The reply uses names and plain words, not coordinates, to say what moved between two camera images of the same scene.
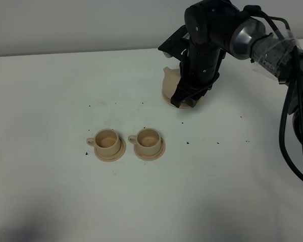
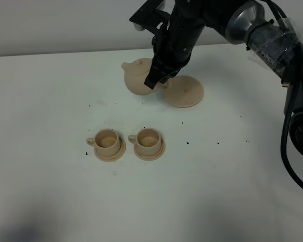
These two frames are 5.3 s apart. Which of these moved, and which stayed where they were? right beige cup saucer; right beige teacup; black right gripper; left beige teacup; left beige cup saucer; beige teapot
Moved: beige teapot; black right gripper
Stayed: left beige cup saucer; left beige teacup; right beige teacup; right beige cup saucer
